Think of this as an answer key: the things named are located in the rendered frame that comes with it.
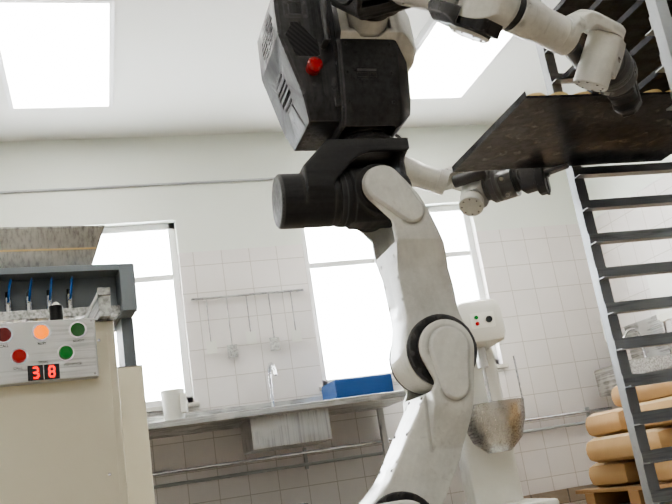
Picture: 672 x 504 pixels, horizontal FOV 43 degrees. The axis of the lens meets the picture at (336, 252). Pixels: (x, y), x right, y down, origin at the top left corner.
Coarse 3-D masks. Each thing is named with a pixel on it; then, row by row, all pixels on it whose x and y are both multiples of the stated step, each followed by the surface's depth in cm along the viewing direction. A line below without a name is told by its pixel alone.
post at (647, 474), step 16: (544, 64) 227; (544, 80) 228; (576, 192) 217; (576, 208) 218; (592, 224) 215; (592, 256) 212; (592, 272) 213; (608, 288) 211; (608, 320) 208; (608, 336) 208; (624, 352) 206; (624, 368) 205; (624, 400) 204; (640, 432) 201; (640, 448) 200; (640, 464) 200; (640, 480) 200; (656, 480) 199
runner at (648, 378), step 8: (624, 376) 204; (632, 376) 205; (640, 376) 205; (648, 376) 206; (656, 376) 206; (664, 376) 207; (624, 384) 204; (632, 384) 204; (640, 384) 202; (648, 384) 204
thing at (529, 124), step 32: (544, 96) 173; (576, 96) 175; (512, 128) 186; (544, 128) 189; (576, 128) 192; (608, 128) 195; (640, 128) 199; (480, 160) 203; (512, 160) 207; (544, 160) 210; (576, 160) 214; (608, 160) 218; (640, 160) 222
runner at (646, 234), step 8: (608, 232) 215; (616, 232) 216; (624, 232) 216; (632, 232) 217; (640, 232) 217; (648, 232) 218; (656, 232) 219; (664, 232) 219; (592, 240) 213; (600, 240) 214; (608, 240) 211; (616, 240) 212; (624, 240) 213; (632, 240) 215; (640, 240) 216; (648, 240) 218
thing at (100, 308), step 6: (102, 288) 200; (108, 288) 201; (96, 294) 201; (102, 294) 200; (108, 294) 201; (96, 300) 202; (102, 300) 200; (108, 300) 201; (90, 306) 212; (96, 306) 203; (102, 306) 200; (108, 306) 200; (90, 312) 213; (96, 312) 203; (102, 312) 199; (108, 312) 200; (96, 318) 203; (102, 318) 201; (108, 318) 202
